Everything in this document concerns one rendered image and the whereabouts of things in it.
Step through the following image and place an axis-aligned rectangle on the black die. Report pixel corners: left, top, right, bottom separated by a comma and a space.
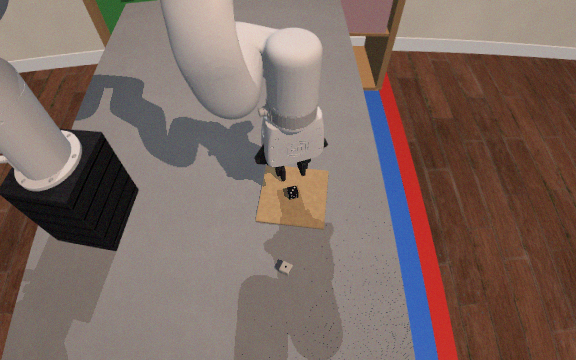
287, 186, 299, 199

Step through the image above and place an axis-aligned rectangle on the white die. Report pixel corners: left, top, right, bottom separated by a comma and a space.
279, 261, 293, 276

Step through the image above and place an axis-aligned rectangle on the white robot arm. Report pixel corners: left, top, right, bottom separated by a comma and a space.
0, 0, 323, 191

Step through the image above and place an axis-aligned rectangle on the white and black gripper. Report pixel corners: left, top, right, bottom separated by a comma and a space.
255, 107, 328, 182

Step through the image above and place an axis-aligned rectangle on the tan mat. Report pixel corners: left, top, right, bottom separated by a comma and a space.
256, 164, 329, 229

